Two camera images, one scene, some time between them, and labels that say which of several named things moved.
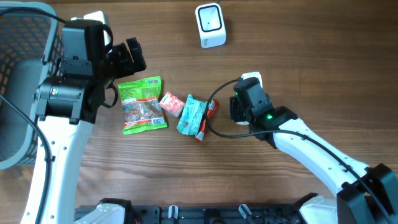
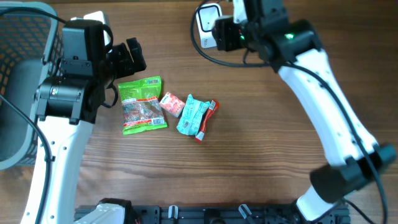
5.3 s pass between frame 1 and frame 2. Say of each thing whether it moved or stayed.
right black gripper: moved
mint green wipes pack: stayed
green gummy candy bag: stayed
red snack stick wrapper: stayed
